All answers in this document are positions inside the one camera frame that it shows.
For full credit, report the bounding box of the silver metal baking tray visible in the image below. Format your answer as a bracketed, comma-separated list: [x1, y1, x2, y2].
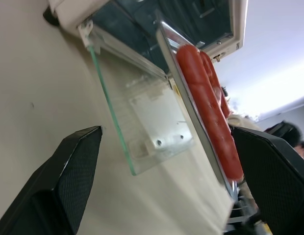
[154, 9, 241, 199]

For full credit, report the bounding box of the black oven foot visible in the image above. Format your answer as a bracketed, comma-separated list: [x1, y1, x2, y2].
[43, 8, 60, 26]

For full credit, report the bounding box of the long red sausage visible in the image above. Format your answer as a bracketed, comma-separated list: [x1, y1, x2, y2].
[176, 45, 245, 182]
[199, 50, 231, 118]

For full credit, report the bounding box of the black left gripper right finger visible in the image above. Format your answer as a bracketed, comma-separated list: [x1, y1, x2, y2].
[231, 126, 304, 235]

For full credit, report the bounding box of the silver oven door handle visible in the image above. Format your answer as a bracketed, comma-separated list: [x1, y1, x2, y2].
[127, 80, 195, 160]

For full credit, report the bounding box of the cream toaster oven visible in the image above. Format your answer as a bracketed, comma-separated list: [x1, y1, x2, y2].
[43, 0, 249, 65]

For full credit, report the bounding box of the silver metal wire rack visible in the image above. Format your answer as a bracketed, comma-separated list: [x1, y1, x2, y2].
[224, 181, 272, 235]

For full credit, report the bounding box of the glass oven door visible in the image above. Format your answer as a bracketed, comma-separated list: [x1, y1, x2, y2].
[77, 20, 195, 177]

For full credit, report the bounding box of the person with black hair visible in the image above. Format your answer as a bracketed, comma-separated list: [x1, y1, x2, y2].
[264, 120, 304, 160]

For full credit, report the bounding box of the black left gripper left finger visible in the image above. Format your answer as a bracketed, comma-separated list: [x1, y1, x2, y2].
[0, 125, 104, 235]

